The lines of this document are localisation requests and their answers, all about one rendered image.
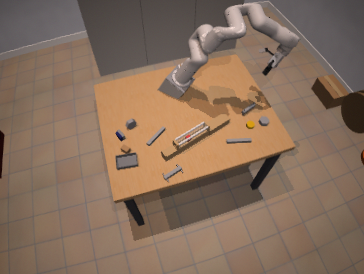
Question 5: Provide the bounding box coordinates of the yellow short cylinder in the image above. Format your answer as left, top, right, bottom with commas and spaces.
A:
246, 121, 255, 129

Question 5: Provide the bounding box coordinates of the small brown block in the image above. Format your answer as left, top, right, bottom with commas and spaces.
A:
120, 144, 131, 154

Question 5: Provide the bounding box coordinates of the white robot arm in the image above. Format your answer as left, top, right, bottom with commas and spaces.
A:
172, 3, 300, 87

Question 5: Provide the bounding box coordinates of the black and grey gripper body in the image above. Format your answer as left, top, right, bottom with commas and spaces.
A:
267, 49, 286, 68

